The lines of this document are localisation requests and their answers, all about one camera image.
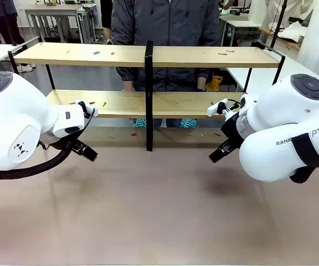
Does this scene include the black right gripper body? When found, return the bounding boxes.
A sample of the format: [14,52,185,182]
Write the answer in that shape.
[220,111,246,152]

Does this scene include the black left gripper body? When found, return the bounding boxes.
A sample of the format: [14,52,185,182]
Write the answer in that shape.
[70,138,88,156]

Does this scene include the teal chenille duster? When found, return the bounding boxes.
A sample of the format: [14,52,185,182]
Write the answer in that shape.
[131,117,147,129]
[180,117,197,129]

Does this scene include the yellow cloth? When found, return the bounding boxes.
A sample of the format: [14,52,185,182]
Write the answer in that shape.
[204,75,224,93]

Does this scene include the large white table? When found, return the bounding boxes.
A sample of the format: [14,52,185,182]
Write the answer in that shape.
[225,55,319,94]

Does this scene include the white sneakers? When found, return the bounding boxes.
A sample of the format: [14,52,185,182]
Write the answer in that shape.
[17,63,37,74]

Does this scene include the white crumpled cloth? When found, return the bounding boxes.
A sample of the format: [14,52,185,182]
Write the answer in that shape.
[277,21,310,40]

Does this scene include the black stand pole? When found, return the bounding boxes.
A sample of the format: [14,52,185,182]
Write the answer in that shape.
[270,0,288,48]

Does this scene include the person in grey jacket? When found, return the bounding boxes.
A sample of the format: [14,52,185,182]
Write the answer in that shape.
[110,0,221,92]

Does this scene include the bystander in black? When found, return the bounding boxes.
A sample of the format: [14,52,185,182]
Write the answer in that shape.
[100,0,114,45]

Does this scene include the bystander in dark clothes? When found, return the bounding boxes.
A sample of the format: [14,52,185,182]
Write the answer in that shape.
[0,0,27,47]

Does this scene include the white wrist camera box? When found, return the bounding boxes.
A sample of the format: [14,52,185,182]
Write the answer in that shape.
[207,99,230,117]

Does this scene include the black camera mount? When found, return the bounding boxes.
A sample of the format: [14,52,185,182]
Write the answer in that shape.
[77,100,95,120]

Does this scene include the black velcro strap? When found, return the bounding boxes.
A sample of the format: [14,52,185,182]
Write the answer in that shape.
[290,132,319,168]

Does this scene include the wooden shelf with black frame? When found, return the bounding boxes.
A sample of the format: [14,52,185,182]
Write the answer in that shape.
[7,40,286,152]

